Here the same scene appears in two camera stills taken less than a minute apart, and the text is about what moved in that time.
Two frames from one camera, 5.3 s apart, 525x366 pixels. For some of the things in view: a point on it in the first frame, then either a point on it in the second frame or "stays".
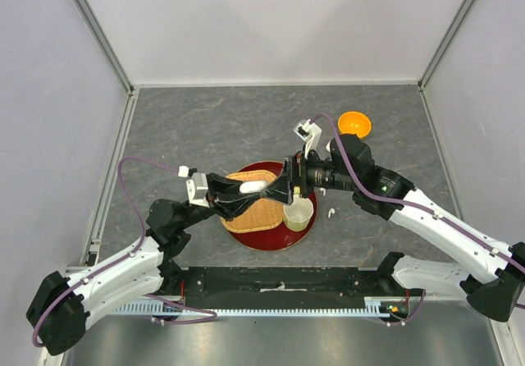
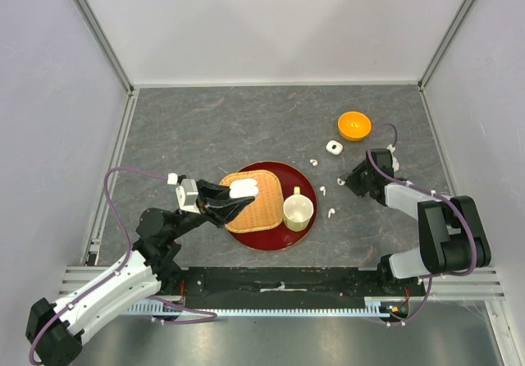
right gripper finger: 279,192 -> 351,180
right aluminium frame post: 453,28 stays
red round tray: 280,237 stays
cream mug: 297,215 stays
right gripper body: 303,166 -> 363,177
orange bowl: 354,122 stays
